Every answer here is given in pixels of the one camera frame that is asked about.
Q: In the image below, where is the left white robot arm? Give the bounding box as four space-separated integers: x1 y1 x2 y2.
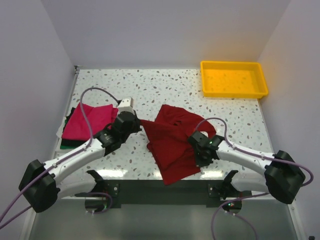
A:
18 110 142 213

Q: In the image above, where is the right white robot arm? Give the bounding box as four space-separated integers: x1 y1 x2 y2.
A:
187 131 306 205

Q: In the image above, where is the folded black t shirt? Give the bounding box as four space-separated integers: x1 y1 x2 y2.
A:
61 107 121 147

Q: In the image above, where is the folded green t shirt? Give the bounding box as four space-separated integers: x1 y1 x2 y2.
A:
59 119 75 150

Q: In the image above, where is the folded white t shirt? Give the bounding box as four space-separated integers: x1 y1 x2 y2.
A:
56 123 65 138

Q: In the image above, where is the folded pink t shirt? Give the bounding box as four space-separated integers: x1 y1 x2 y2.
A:
61 102 120 141

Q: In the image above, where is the dark red t shirt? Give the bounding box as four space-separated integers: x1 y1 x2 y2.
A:
140 104 204 185

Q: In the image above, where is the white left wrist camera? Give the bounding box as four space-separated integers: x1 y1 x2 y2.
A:
117 97 135 114

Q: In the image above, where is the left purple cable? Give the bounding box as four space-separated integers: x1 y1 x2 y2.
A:
0 87 123 223

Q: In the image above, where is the yellow plastic tray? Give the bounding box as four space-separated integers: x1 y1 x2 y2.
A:
200 60 269 99

